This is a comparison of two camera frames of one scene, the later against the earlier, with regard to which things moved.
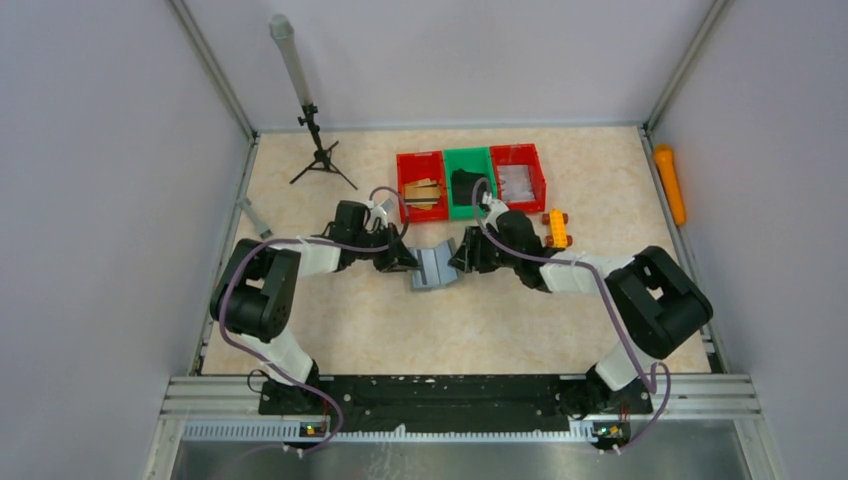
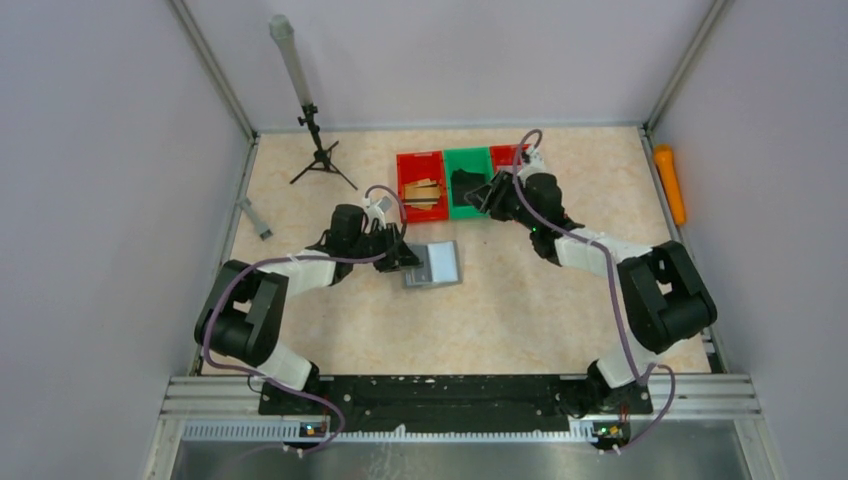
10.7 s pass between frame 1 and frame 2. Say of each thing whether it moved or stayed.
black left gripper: stayed
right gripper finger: moved
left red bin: stayed
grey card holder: stayed
